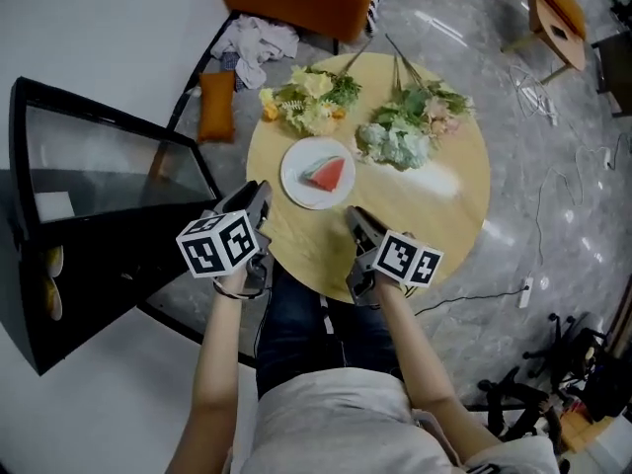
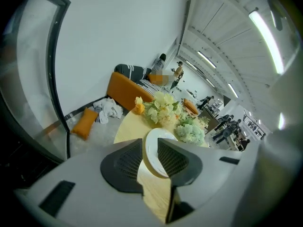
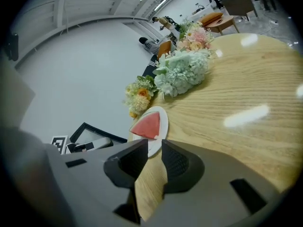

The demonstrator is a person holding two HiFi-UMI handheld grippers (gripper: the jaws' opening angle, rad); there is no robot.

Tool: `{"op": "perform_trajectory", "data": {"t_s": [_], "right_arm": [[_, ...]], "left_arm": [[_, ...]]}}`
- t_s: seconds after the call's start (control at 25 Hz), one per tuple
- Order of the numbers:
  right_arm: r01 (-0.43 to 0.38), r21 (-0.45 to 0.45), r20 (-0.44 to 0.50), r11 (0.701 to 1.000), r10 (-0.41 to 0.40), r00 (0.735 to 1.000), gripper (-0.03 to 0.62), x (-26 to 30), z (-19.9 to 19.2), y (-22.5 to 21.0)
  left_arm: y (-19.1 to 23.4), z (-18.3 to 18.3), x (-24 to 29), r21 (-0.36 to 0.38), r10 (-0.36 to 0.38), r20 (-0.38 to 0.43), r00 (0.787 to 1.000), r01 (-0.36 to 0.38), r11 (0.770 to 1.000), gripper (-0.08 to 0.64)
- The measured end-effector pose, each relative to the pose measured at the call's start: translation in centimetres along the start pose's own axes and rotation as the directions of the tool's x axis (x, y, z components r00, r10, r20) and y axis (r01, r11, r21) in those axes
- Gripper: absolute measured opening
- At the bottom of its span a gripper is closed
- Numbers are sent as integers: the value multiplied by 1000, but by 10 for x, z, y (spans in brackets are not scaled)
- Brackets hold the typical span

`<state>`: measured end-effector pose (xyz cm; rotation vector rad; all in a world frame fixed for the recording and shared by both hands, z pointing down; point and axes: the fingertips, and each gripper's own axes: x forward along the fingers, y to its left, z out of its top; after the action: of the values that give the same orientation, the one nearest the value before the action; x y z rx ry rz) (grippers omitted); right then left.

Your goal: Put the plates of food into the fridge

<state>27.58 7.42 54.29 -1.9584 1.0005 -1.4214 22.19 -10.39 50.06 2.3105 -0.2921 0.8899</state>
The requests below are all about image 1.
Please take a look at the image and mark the person's right forearm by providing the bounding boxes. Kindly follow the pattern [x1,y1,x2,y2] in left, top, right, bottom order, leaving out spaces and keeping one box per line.
[376,282,501,463]

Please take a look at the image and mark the wooden chair with orange seat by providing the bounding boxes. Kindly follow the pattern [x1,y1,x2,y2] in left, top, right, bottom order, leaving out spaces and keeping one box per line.
[501,0,589,84]

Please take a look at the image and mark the plate of yellow food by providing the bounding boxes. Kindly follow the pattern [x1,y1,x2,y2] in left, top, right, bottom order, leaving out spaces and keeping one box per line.
[45,245,65,278]
[45,278,65,322]

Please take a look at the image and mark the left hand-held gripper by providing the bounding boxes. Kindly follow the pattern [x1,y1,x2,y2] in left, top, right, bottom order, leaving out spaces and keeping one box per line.
[176,180,275,299]

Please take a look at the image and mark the person's left forearm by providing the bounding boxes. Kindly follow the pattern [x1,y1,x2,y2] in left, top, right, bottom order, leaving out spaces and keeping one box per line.
[170,263,269,474]

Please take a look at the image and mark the red watermelon slice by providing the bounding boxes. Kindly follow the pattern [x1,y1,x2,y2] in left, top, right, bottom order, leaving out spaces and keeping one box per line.
[299,155,348,193]

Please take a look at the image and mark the white cable with power strip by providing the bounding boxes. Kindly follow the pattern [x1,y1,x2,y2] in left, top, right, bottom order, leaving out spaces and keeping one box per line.
[508,63,560,127]

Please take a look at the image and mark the orange cushion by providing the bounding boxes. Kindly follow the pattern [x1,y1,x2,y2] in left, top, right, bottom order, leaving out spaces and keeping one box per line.
[197,70,237,144]

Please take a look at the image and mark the black cabinet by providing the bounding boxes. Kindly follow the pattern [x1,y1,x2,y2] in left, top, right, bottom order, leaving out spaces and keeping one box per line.
[591,30,632,119]

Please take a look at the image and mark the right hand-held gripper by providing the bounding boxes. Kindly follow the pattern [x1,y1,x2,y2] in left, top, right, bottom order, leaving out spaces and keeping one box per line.
[344,205,444,308]

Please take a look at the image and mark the black office chair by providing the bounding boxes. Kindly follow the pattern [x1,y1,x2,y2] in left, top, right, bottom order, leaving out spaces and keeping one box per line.
[476,312,616,444]

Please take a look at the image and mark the long white cable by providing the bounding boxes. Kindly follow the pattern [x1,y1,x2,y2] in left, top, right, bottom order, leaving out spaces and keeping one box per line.
[536,132,632,267]

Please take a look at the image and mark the black wrist band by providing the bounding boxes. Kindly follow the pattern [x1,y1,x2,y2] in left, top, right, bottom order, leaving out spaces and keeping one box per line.
[212,275,264,302]

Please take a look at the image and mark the pile of light clothes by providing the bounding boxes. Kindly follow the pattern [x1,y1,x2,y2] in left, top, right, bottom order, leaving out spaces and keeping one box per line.
[209,14,300,92]

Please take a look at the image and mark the black cable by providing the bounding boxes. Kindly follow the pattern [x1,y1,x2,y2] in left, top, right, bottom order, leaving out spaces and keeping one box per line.
[413,287,525,318]

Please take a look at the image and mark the orange cardboard box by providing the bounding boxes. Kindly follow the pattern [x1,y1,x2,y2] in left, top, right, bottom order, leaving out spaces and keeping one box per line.
[556,401,596,454]

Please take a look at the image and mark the white square pad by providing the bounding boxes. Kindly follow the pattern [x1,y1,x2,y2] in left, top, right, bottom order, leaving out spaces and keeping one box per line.
[36,191,76,224]

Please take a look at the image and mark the blue and pink flower bouquet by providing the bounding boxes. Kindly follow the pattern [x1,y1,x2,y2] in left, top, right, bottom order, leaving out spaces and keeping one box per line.
[355,33,476,171]

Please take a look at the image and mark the person's blue jeans legs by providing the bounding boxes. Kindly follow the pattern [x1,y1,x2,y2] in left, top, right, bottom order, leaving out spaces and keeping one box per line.
[253,269,405,400]

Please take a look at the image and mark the white power strip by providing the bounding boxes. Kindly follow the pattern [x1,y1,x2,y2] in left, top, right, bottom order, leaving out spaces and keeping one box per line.
[516,276,536,310]

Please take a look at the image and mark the black glass-door fridge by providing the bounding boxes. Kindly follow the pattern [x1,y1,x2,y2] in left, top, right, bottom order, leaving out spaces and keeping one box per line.
[0,75,223,377]

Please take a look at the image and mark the person's grey shirt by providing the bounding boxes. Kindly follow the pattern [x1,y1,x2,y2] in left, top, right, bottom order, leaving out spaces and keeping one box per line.
[240,369,560,474]

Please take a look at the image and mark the white plate with watermelon food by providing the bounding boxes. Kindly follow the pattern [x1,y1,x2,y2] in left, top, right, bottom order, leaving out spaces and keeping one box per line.
[279,136,357,211]

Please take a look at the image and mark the yellow artificial flower bouquet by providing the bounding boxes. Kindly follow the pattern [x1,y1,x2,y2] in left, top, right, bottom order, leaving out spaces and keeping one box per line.
[258,39,371,136]

